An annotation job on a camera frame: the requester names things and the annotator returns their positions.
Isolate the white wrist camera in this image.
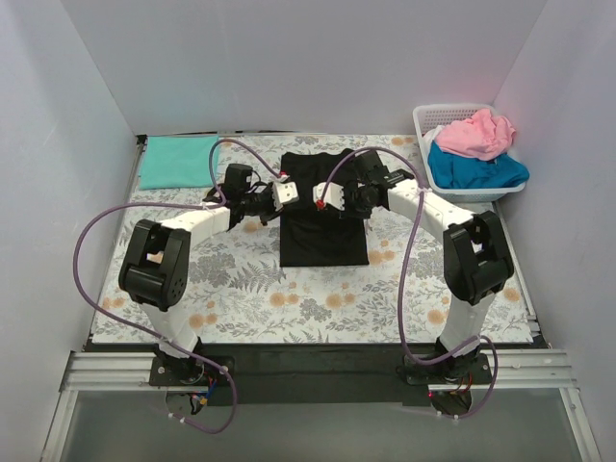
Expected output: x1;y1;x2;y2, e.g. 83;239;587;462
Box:
312;182;345;212
272;172;299;212

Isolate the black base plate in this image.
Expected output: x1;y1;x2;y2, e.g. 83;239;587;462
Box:
148;342;494;408

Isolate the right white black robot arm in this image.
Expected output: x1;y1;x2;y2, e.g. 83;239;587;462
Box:
315;147;514;383

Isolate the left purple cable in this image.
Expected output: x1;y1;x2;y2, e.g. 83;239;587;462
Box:
74;138;290;435

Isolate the blue t shirt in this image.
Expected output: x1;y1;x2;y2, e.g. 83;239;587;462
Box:
428;142;529;190

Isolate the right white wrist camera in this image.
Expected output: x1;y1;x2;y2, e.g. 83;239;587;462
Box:
312;182;345;212

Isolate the pink t shirt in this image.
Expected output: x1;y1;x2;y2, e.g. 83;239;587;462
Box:
435;108;516;162

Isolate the black t shirt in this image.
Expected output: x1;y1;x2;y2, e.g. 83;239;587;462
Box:
279;148;369;268

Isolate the white garment in basket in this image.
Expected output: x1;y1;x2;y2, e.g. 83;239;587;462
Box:
423;125;444;153

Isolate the white plastic basket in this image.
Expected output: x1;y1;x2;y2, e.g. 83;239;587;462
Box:
413;103;526;203

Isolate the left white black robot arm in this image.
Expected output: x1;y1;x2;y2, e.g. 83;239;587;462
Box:
118;164;284;385

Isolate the folded teal t shirt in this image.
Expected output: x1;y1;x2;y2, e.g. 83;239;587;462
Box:
139;136;218;191

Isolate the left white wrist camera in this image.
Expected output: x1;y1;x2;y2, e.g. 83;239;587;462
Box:
272;172;299;212

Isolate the aluminium frame rail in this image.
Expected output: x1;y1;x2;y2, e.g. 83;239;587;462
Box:
42;344;601;461

